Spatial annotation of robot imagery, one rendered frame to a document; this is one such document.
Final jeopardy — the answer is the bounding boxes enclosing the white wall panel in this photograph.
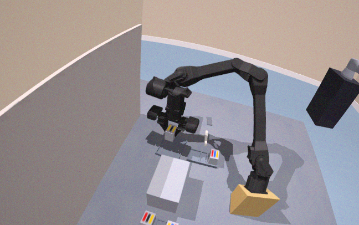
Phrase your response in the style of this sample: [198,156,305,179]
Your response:
[0,24,142,225]

